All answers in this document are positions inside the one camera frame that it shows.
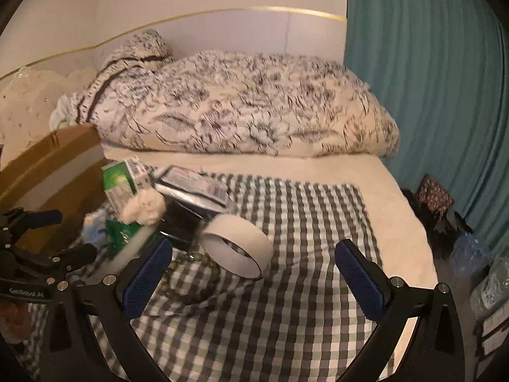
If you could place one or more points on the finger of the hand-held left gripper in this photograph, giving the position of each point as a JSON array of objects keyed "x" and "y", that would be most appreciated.
[
  {"x": 41, "y": 217},
  {"x": 75, "y": 255}
]

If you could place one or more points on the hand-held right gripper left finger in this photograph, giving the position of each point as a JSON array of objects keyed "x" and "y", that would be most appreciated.
[{"x": 147, "y": 276}]

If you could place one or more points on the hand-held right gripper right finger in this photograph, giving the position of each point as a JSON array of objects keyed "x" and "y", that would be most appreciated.
[{"x": 360, "y": 282}]

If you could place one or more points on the blue cloud print tissue pack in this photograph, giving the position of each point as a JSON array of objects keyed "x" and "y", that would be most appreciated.
[{"x": 95, "y": 227}]

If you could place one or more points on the brown cardboard box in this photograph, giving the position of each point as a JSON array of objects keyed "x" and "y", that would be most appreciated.
[{"x": 47, "y": 167}]

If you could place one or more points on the dark square box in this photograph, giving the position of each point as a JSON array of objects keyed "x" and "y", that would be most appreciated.
[{"x": 179, "y": 223}]

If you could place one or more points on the white fluffy ball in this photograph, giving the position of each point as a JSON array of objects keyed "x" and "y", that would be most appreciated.
[{"x": 143, "y": 207}]

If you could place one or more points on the green and white carton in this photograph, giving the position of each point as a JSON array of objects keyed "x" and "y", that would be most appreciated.
[{"x": 119, "y": 187}]

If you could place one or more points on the grey white gingham cloth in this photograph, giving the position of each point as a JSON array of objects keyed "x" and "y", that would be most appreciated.
[{"x": 286, "y": 227}]

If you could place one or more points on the silver and black device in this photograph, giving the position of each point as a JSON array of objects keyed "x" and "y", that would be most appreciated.
[{"x": 187, "y": 185}]

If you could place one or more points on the black bag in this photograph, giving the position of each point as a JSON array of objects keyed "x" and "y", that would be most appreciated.
[{"x": 445, "y": 230}]

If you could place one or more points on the pale green towel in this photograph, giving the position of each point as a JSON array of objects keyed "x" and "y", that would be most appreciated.
[{"x": 63, "y": 111}]

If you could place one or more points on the white tape roll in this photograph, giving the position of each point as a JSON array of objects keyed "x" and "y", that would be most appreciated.
[{"x": 246, "y": 230}]

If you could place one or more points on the brown patterned bag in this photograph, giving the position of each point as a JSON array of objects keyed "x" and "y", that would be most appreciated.
[{"x": 433, "y": 197}]

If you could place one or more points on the cream tufted headboard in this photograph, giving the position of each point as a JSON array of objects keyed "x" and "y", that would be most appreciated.
[{"x": 24, "y": 99}]

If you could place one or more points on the floral pillow with dark band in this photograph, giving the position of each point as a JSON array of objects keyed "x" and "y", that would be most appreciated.
[{"x": 131, "y": 55}]

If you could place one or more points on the floral print duvet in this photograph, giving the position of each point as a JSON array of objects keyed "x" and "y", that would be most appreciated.
[{"x": 258, "y": 103}]

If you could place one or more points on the teal curtain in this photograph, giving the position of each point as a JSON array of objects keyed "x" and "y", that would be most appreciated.
[{"x": 417, "y": 67}]

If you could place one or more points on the gold wall trim strip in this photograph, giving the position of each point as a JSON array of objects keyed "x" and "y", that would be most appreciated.
[{"x": 274, "y": 8}]

